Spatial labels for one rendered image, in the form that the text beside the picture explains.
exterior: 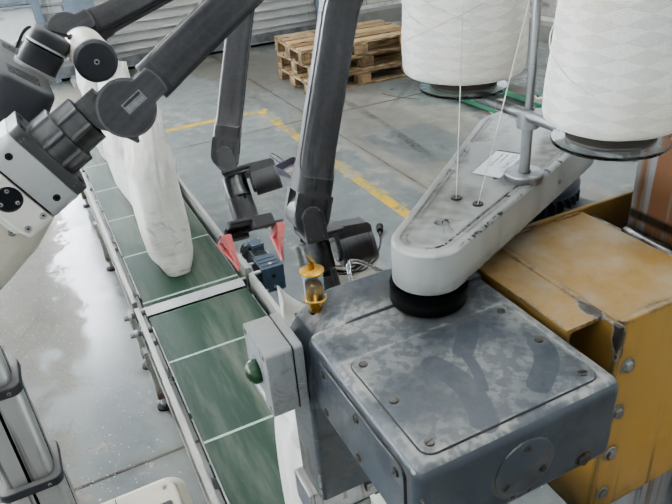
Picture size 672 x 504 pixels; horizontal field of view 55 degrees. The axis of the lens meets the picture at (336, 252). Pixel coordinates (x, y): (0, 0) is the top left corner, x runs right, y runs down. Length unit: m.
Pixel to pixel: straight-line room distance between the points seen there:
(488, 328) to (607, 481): 0.31
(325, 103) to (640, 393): 0.58
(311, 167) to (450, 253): 0.36
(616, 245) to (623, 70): 0.31
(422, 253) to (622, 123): 0.23
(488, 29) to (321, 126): 0.29
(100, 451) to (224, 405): 0.70
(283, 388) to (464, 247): 0.25
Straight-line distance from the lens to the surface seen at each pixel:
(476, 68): 0.85
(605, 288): 0.82
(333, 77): 0.99
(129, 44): 8.26
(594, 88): 0.67
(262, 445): 1.95
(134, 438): 2.65
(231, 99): 1.44
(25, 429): 1.52
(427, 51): 0.86
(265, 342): 0.73
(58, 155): 0.94
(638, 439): 0.93
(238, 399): 2.10
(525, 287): 0.79
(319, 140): 0.99
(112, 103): 0.92
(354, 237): 1.04
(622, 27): 0.66
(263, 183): 1.41
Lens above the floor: 1.77
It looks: 30 degrees down
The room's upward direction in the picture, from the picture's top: 5 degrees counter-clockwise
